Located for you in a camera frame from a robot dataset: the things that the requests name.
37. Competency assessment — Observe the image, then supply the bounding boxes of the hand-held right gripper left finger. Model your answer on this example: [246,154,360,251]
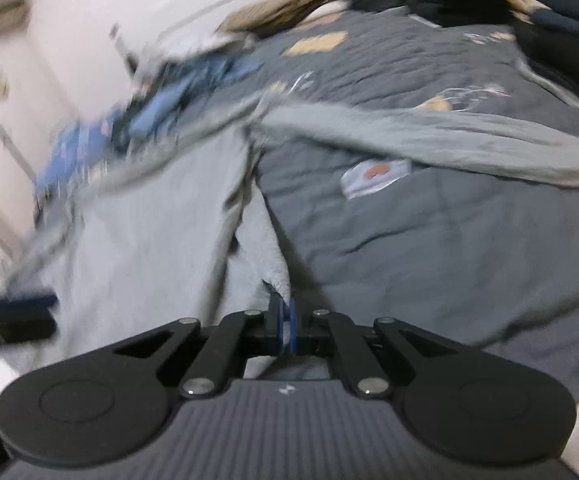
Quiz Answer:
[114,292,286,401]

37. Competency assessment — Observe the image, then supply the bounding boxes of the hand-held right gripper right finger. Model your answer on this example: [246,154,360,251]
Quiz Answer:
[287,298,463,401]

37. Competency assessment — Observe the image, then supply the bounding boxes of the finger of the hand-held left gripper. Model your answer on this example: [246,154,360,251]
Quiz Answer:
[0,294,59,311]

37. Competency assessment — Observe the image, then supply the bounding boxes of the grey T-shirt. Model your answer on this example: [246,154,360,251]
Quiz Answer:
[4,87,579,381]

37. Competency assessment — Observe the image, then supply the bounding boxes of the khaki folded clothes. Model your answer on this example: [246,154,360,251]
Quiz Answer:
[217,0,350,36]

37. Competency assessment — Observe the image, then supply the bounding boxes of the stack of navy folded clothes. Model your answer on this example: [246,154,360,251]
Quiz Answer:
[512,0,579,126]

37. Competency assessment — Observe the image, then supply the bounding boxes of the grey quilted bedspread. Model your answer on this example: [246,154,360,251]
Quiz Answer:
[34,7,579,401]

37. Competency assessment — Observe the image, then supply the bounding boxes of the white wardrobe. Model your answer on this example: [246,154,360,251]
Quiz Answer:
[0,20,80,261]

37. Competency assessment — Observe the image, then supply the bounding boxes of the blue shirt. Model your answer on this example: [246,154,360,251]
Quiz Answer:
[114,52,265,141]

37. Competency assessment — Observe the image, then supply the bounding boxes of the white garment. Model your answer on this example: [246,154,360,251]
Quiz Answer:
[160,25,250,61]

